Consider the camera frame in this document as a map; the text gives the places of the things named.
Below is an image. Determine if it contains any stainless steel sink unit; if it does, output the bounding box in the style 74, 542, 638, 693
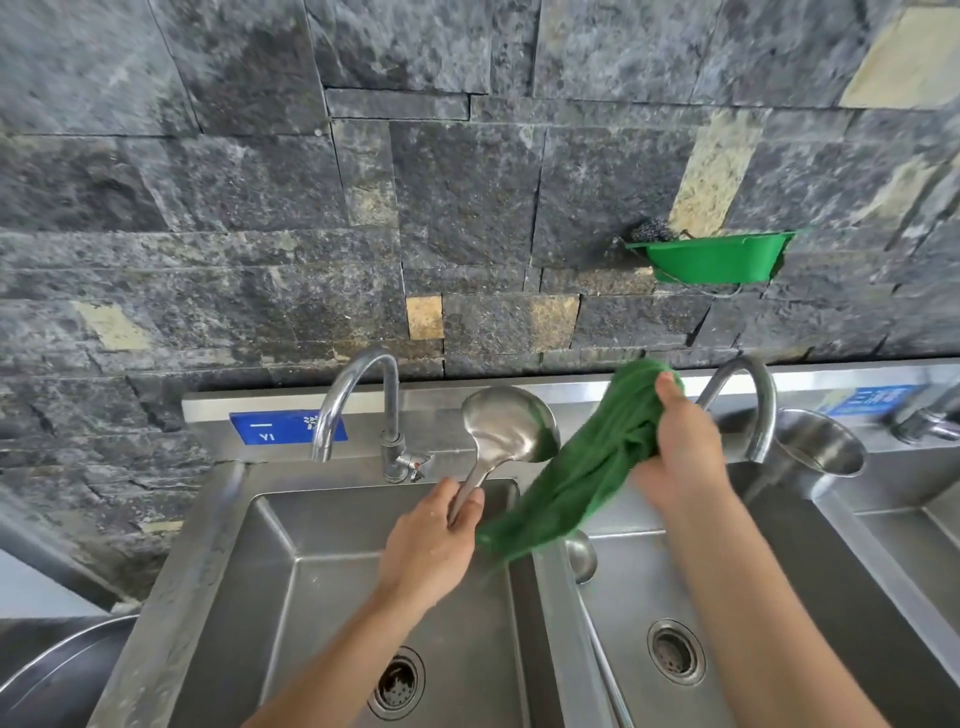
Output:
86, 359, 960, 728

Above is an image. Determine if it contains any bright green cloth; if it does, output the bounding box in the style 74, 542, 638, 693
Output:
476, 358, 685, 564

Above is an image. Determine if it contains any chrome gooseneck faucet red dot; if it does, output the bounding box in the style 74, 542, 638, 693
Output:
311, 346, 435, 484

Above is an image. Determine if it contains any steel sink drain strainer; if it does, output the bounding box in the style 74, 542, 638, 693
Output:
647, 618, 708, 688
367, 646, 427, 721

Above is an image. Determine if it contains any person's right hand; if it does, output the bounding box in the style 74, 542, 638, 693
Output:
629, 371, 740, 519

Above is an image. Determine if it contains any steel ladle brown wooden handle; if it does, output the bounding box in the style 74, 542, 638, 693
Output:
447, 385, 562, 526

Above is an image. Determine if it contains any steel ladle dark wooden handle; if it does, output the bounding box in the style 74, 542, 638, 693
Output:
563, 528, 637, 728

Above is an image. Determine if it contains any person's right forearm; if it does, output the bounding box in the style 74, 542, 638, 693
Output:
659, 487, 890, 728

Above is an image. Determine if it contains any large steel pot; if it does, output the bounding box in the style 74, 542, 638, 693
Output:
0, 614, 140, 728

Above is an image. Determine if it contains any green plastic object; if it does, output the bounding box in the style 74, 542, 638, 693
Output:
626, 230, 798, 286

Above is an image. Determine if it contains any blue sign with yellow picture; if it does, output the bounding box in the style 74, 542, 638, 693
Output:
824, 384, 925, 418

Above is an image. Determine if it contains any person's left hand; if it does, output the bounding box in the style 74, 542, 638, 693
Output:
374, 477, 487, 613

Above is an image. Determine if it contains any chrome faucet with filter tip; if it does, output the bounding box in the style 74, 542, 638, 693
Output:
890, 386, 960, 445

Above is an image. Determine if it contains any steel cylindrical cup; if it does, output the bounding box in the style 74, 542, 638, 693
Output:
764, 408, 869, 500

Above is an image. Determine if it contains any grey metal frame bar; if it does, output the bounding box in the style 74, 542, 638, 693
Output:
0, 517, 121, 613

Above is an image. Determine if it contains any blue rectangular sign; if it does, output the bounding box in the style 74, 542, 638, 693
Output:
228, 410, 350, 446

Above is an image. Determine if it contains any plain chrome gooseneck faucet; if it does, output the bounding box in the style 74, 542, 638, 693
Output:
697, 353, 779, 465

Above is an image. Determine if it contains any person's left forearm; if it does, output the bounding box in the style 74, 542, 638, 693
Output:
243, 584, 451, 728

